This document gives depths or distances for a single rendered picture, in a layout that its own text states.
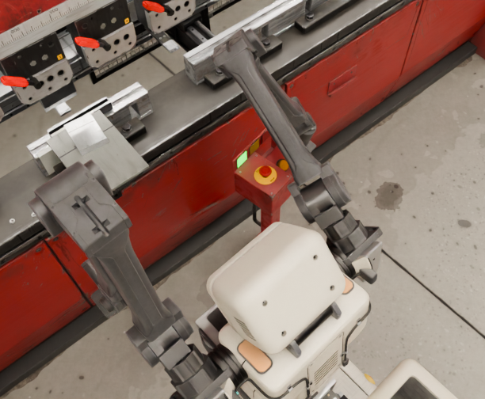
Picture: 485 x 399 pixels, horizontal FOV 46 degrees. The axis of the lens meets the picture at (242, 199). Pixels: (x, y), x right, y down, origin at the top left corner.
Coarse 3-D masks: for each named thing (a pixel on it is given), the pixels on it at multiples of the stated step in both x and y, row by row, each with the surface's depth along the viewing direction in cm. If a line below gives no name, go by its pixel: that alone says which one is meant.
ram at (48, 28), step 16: (0, 0) 121; (16, 0) 124; (32, 0) 126; (48, 0) 129; (64, 0) 132; (96, 0) 137; (112, 0) 140; (0, 16) 124; (16, 16) 126; (32, 16) 129; (64, 16) 135; (80, 16) 138; (0, 32) 127; (32, 32) 132; (48, 32) 135; (0, 48) 129; (16, 48) 132
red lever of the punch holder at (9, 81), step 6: (0, 78) 132; (6, 78) 132; (12, 78) 133; (18, 78) 134; (24, 78) 136; (30, 78) 139; (36, 78) 139; (6, 84) 132; (12, 84) 133; (18, 84) 134; (24, 84) 135; (30, 84) 137; (36, 84) 137
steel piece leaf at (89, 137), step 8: (80, 128) 163; (88, 128) 163; (96, 128) 163; (72, 136) 162; (80, 136) 162; (88, 136) 162; (96, 136) 162; (104, 136) 162; (80, 144) 160; (88, 144) 160; (96, 144) 158; (104, 144) 160; (80, 152) 157; (88, 152) 159
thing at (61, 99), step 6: (72, 84) 155; (60, 90) 154; (66, 90) 155; (72, 90) 156; (48, 96) 152; (54, 96) 153; (60, 96) 155; (66, 96) 156; (72, 96) 159; (42, 102) 152; (48, 102) 154; (54, 102) 155; (60, 102) 158; (48, 108) 156
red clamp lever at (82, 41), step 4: (80, 36) 139; (76, 40) 138; (80, 40) 138; (84, 40) 138; (88, 40) 139; (92, 40) 141; (96, 40) 142; (100, 40) 145; (104, 40) 145; (80, 44) 138; (84, 44) 139; (88, 44) 140; (92, 44) 141; (96, 44) 141; (100, 44) 143; (104, 44) 144; (108, 44) 144; (104, 48) 144; (108, 48) 144
